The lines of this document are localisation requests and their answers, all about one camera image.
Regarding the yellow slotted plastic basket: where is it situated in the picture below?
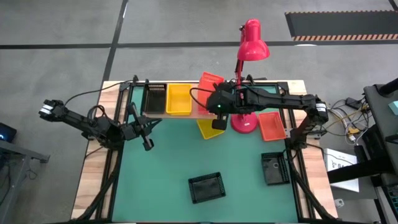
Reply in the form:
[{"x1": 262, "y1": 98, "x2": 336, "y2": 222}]
[
  {"x1": 165, "y1": 83, "x2": 193, "y2": 116},
  {"x1": 197, "y1": 119, "x2": 225, "y2": 140}
]

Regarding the orange slotted plastic basket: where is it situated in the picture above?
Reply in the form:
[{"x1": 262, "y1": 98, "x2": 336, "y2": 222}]
[
  {"x1": 197, "y1": 72, "x2": 225, "y2": 115},
  {"x1": 257, "y1": 111, "x2": 287, "y2": 142}
]

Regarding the black camera cable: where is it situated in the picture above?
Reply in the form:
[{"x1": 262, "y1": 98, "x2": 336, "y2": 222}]
[{"x1": 189, "y1": 88, "x2": 215, "y2": 110}]

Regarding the black hazard striped floor mat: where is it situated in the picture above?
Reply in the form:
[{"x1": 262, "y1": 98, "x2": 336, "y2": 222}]
[{"x1": 285, "y1": 11, "x2": 398, "y2": 42}]

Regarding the thin black cable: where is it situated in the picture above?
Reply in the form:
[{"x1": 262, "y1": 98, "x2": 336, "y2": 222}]
[{"x1": 63, "y1": 80, "x2": 134, "y2": 106}]

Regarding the black side desk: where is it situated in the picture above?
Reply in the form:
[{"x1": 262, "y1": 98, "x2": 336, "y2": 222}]
[{"x1": 328, "y1": 83, "x2": 398, "y2": 184}]

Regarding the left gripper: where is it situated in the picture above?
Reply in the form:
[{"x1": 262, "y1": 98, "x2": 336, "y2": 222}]
[{"x1": 120, "y1": 104, "x2": 163, "y2": 142}]

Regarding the black device with blue light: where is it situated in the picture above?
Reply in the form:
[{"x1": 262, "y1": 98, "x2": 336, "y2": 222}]
[{"x1": 0, "y1": 122, "x2": 18, "y2": 144}]

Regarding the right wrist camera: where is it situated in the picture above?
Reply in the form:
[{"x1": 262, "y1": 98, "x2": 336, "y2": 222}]
[{"x1": 211, "y1": 113, "x2": 228, "y2": 131}]

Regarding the white cardboard box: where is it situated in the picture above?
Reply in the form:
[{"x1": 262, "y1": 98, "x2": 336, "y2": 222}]
[{"x1": 323, "y1": 147, "x2": 360, "y2": 194}]

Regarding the green table mat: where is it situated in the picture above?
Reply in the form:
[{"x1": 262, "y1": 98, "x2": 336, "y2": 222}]
[{"x1": 112, "y1": 85, "x2": 299, "y2": 223}]

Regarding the black corrugated cable conduit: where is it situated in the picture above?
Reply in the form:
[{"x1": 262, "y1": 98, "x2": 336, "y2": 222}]
[
  {"x1": 287, "y1": 149, "x2": 334, "y2": 222},
  {"x1": 74, "y1": 158, "x2": 121, "y2": 222}
]

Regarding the red desk lamp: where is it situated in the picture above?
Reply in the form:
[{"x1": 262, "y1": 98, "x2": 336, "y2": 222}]
[{"x1": 230, "y1": 18, "x2": 271, "y2": 134}]

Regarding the black aluminium table frame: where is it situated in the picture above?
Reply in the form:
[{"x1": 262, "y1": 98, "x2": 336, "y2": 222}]
[{"x1": 71, "y1": 74, "x2": 340, "y2": 224}]

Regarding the black slotted plastic basket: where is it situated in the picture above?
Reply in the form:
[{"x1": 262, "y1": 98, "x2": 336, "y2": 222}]
[
  {"x1": 142, "y1": 83, "x2": 168, "y2": 114},
  {"x1": 260, "y1": 151, "x2": 290, "y2": 187},
  {"x1": 188, "y1": 172, "x2": 227, "y2": 205}
]

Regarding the black power adapter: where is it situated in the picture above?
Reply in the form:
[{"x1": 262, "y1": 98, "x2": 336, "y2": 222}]
[{"x1": 346, "y1": 97, "x2": 362, "y2": 110}]

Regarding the grey metal stand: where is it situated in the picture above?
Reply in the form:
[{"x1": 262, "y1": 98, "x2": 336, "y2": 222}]
[{"x1": 0, "y1": 139, "x2": 50, "y2": 216}]

